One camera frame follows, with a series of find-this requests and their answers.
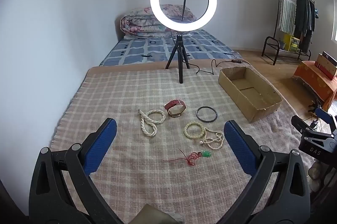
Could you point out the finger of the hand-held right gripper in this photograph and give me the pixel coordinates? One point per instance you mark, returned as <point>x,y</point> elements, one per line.
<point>300,122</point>
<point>324,115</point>

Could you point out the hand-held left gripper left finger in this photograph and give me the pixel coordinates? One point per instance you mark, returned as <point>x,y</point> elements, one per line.
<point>101,145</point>

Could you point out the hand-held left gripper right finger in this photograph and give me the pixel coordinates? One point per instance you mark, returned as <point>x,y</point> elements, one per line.
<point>239,147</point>

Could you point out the cardboard box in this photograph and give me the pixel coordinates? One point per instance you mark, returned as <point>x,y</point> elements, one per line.
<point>252,97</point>

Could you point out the orange cloth covered cabinet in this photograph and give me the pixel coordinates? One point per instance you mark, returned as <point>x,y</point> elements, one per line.
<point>313,79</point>

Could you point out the brown and red box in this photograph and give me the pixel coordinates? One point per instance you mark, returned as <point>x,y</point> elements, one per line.
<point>326,63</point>

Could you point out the black bangle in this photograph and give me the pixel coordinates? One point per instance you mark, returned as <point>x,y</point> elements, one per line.
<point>197,114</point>

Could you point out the beige plaid blanket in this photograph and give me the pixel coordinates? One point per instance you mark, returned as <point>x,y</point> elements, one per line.
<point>131,87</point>

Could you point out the yellow box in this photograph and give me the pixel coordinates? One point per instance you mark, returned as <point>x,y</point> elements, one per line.
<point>291,42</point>

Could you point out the black clothes rack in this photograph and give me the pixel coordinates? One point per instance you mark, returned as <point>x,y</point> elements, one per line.
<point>268,38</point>

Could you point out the dark hanging clothes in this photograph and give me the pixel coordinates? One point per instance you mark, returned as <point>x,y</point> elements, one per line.
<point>302,18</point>

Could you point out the black tripod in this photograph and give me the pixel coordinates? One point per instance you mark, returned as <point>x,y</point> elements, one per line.
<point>181,60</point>

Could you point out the blue checked bed sheet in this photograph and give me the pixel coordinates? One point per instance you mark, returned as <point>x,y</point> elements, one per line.
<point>147,50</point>

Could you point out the striped hanging towel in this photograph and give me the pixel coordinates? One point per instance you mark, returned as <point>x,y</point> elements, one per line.
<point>285,3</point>

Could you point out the folded floral quilt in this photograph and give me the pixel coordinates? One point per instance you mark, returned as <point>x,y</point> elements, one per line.
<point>139,24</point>

